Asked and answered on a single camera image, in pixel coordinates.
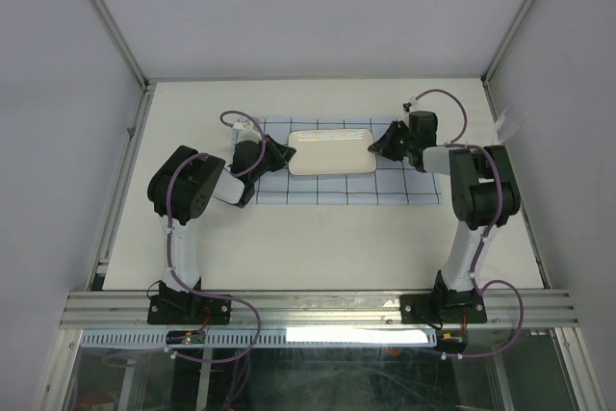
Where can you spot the white rectangular plate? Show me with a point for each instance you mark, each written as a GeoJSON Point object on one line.
{"type": "Point", "coordinates": [331, 152]}

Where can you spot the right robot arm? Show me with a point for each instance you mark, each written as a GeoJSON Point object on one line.
{"type": "Point", "coordinates": [484, 195]}

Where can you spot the right aluminium frame post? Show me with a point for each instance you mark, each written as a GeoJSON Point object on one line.
{"type": "Point", "coordinates": [505, 43]}

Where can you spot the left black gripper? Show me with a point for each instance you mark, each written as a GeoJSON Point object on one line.
{"type": "Point", "coordinates": [279, 151]}

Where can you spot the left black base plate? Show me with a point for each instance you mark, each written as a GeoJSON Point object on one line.
{"type": "Point", "coordinates": [188, 309]}

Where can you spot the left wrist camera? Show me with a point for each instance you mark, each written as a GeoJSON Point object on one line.
{"type": "Point", "coordinates": [246, 130]}

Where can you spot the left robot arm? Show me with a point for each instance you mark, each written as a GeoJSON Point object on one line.
{"type": "Point", "coordinates": [183, 186]}

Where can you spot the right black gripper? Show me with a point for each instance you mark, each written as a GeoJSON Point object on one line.
{"type": "Point", "coordinates": [382, 144]}

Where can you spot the blue checkered cloth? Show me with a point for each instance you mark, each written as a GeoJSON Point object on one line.
{"type": "Point", "coordinates": [392, 183]}

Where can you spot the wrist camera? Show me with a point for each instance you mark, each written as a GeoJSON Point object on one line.
{"type": "Point", "coordinates": [412, 105]}
{"type": "Point", "coordinates": [246, 130]}

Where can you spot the white slotted cable duct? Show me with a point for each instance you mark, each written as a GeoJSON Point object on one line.
{"type": "Point", "coordinates": [304, 336]}

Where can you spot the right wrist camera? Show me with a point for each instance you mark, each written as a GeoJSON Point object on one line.
{"type": "Point", "coordinates": [412, 105]}

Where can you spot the left aluminium frame post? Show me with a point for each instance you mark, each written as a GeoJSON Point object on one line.
{"type": "Point", "coordinates": [118, 40]}

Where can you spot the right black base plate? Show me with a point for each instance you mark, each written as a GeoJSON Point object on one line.
{"type": "Point", "coordinates": [438, 310]}

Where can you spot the aluminium frame post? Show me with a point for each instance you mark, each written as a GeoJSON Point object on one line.
{"type": "Point", "coordinates": [118, 40]}
{"type": "Point", "coordinates": [505, 43]}

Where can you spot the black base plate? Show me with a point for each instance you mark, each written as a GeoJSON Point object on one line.
{"type": "Point", "coordinates": [438, 310]}
{"type": "Point", "coordinates": [188, 309]}

